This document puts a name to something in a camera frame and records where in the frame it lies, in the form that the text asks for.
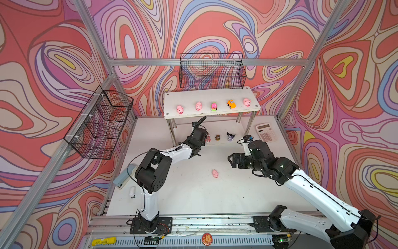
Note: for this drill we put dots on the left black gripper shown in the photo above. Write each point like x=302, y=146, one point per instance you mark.
x=203, y=142

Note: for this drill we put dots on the orange toy car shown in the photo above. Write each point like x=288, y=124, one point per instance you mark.
x=231, y=104

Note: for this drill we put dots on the white shelf table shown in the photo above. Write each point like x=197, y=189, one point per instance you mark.
x=188, y=99

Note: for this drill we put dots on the pink pig toy front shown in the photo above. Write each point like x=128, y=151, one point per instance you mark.
x=180, y=109

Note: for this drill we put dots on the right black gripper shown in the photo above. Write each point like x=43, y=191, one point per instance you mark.
x=241, y=157

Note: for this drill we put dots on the grey stapler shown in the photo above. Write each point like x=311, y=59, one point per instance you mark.
x=126, y=174

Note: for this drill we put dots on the back black wire basket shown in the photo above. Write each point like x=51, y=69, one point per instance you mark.
x=211, y=70

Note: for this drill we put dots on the pink pig toy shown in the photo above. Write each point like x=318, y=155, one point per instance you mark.
x=215, y=173
x=180, y=109
x=247, y=102
x=198, y=106

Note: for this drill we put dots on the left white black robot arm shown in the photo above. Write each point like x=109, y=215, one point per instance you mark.
x=151, y=175

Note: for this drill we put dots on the pink white calculator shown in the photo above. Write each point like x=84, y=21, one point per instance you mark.
x=266, y=133

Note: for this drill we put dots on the pink green toy car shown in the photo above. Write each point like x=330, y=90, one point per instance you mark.
x=213, y=107

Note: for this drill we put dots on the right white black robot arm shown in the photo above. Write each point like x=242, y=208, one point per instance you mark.
x=342, y=225

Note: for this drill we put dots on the left black wire basket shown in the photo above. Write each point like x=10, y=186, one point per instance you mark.
x=95, y=133

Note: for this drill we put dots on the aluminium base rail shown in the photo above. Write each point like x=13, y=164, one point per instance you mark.
x=229, y=231

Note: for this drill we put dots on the red pink bear toy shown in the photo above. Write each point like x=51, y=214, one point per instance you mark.
x=208, y=138

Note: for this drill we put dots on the black wire basket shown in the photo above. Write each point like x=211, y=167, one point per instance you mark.
x=211, y=70
x=95, y=133

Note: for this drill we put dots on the dark purple figure toy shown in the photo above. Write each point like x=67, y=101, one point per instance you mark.
x=230, y=137

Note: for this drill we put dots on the red round sticker badge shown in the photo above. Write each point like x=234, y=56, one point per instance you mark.
x=207, y=239

